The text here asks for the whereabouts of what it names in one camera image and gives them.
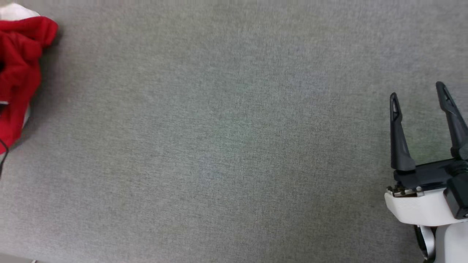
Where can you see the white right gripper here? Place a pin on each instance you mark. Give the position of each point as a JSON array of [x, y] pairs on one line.
[[416, 204]]

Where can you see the red white-sleeved jersey shirt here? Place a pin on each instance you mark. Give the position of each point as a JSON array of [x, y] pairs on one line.
[[18, 62]]

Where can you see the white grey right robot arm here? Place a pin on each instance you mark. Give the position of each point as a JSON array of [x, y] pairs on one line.
[[451, 244]]

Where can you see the grey fabric sofa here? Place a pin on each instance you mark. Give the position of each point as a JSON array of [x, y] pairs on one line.
[[226, 138]]

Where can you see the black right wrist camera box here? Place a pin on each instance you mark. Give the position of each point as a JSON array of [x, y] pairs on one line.
[[460, 193]]

